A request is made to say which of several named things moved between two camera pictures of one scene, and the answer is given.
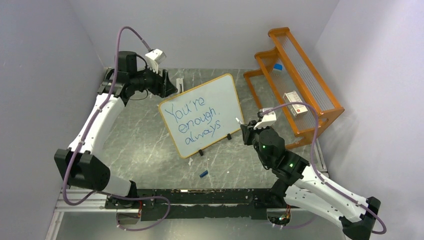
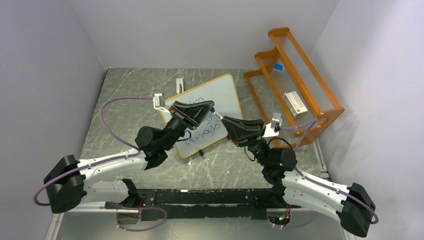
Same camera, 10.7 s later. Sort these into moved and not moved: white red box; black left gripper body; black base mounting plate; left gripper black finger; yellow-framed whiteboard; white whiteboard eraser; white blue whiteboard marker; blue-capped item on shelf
Moved: left gripper black finger; black left gripper body; white blue whiteboard marker
Not moved: blue-capped item on shelf; yellow-framed whiteboard; white red box; white whiteboard eraser; black base mounting plate
